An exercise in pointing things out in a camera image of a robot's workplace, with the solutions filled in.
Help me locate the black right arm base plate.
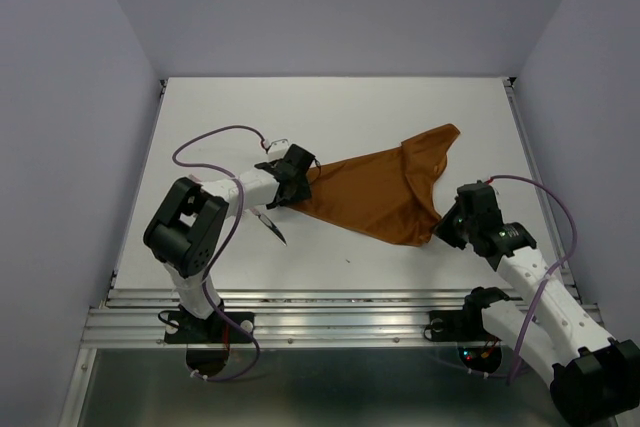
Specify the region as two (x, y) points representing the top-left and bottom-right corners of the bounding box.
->
(423, 287), (511, 343)

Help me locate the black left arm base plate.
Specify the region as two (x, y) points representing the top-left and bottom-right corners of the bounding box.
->
(158, 310), (251, 344)

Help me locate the orange brown cloth napkin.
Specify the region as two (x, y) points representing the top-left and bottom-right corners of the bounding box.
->
(291, 124), (460, 247)

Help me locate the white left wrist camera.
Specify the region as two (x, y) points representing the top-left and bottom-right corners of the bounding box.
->
(264, 138), (290, 155)

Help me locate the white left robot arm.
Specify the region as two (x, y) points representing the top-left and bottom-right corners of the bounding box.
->
(143, 144), (315, 341)

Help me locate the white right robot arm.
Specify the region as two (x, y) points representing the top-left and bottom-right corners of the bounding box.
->
(424, 181), (639, 426)

